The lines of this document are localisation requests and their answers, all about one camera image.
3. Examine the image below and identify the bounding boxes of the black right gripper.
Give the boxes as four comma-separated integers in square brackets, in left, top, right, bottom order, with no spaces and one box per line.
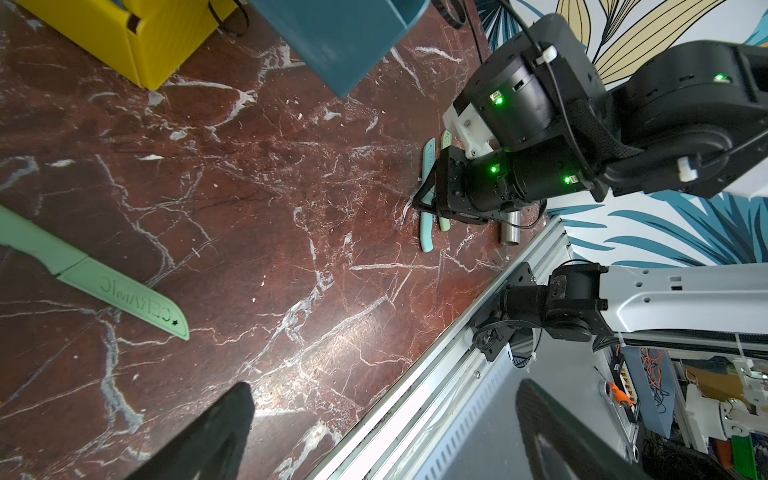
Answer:
[433,140,591,224]

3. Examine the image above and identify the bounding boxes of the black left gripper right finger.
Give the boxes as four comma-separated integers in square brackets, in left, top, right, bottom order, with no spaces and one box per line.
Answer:
[515,379,648,479]

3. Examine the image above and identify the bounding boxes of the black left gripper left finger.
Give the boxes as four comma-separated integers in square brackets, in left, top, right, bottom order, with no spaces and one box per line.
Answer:
[129,382,255,479]

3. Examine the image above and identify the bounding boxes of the teal fruit knife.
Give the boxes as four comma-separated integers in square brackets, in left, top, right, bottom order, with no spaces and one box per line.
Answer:
[418,137,437,254]

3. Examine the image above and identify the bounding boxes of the teal drawer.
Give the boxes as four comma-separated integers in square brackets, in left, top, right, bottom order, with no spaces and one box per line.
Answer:
[250,0,430,98]

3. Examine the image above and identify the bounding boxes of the yellow bottom drawer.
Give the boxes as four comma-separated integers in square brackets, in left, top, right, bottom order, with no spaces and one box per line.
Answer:
[18,0,218,90]

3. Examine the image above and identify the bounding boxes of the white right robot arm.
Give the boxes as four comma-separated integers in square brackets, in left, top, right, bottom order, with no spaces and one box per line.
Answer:
[413,13,767,359]

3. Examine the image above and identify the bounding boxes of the grey metal cylinder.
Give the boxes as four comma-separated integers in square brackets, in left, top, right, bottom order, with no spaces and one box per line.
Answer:
[500,211,522,246]

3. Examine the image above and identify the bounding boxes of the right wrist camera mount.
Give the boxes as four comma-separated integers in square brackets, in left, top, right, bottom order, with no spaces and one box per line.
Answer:
[443,104,495,159]

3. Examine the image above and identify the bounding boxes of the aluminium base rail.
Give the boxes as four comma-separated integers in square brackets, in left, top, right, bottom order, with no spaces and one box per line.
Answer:
[305,218,607,480]

